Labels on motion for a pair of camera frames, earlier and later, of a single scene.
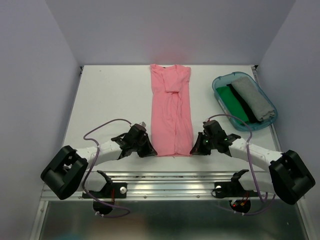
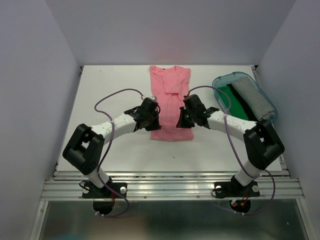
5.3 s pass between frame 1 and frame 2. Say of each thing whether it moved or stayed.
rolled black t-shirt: stayed
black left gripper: moved
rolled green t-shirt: stayed
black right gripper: moved
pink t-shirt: moved
